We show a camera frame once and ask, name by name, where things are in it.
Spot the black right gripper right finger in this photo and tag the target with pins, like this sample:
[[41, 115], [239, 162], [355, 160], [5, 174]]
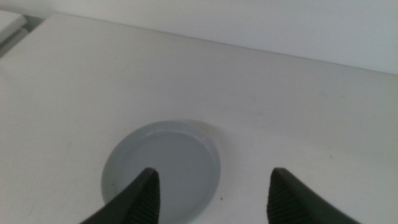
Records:
[[295, 202]]

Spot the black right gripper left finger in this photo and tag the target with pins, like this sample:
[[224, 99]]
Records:
[[133, 202]]

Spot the grey shallow bowl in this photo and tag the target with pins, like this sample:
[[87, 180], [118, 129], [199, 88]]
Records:
[[183, 161]]

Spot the white shelf unit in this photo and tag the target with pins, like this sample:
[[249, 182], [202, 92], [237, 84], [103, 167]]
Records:
[[12, 26]]

